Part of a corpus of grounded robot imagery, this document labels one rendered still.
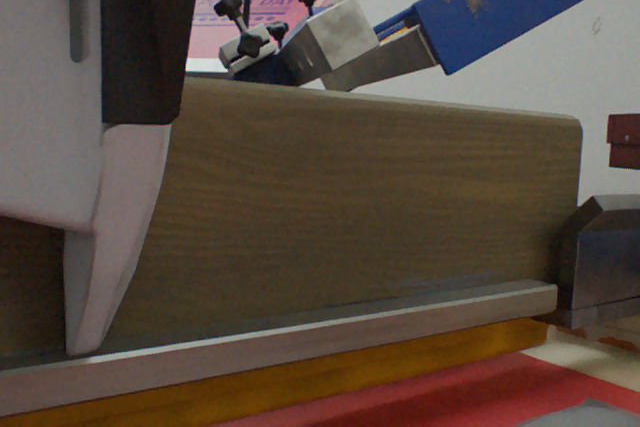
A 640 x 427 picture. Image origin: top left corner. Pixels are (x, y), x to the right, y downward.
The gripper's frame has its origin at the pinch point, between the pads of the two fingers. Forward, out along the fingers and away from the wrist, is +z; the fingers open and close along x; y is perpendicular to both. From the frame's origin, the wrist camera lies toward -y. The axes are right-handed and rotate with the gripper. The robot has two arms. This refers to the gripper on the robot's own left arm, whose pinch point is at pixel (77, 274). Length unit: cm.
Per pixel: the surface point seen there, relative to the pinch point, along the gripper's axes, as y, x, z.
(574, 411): -13.9, 5.9, 4.6
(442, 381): -14.2, 0.1, 5.4
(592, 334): -25.0, -0.1, 5.2
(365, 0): -200, -215, -57
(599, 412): -14.8, 6.3, 4.7
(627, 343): -25.0, 1.7, 5.2
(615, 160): -107, -46, -1
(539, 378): -17.9, 1.9, 5.4
